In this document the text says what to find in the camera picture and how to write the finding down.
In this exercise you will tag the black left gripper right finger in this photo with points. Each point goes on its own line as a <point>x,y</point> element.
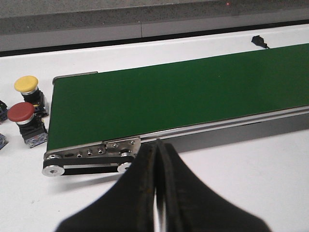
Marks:
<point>191,206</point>

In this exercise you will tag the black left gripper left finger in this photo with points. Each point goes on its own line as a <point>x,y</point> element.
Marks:
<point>127,206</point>

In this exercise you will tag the black drive timing belt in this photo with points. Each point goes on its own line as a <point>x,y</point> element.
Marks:
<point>55,165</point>

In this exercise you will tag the green conveyor belt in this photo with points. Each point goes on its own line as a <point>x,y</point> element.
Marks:
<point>178,98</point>

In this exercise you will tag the grey stone counter slab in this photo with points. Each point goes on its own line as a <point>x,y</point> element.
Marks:
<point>24,16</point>

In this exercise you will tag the aluminium conveyor side rail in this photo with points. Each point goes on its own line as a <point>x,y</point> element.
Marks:
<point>233,130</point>

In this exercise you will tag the black sensor with cable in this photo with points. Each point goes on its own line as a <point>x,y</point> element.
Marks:
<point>259,41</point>

